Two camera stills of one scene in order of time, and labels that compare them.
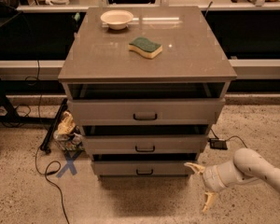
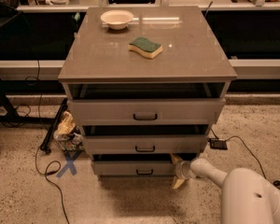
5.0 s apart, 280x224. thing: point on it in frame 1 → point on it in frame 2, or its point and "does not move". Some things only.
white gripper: x=210 y=178 → x=181 y=169
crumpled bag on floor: x=68 y=134 does not move
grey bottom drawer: x=142 y=168 does not move
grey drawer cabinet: x=146 y=85 does not move
